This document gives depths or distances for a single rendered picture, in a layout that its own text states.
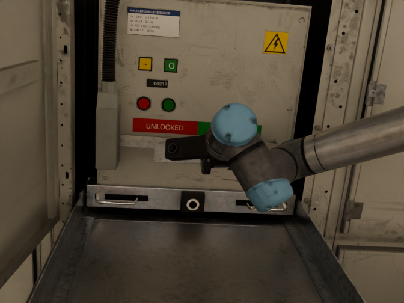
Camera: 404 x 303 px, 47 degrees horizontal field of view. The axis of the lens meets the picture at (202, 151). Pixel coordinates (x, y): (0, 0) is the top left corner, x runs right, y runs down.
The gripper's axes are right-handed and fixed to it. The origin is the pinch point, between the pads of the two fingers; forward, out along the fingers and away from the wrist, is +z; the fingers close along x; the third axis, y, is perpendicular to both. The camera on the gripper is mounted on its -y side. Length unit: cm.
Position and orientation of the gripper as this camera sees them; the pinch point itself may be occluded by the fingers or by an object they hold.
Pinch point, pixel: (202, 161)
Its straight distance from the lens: 112.3
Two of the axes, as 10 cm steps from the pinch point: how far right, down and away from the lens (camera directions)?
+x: 0.3, -9.8, 2.2
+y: 9.9, 0.6, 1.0
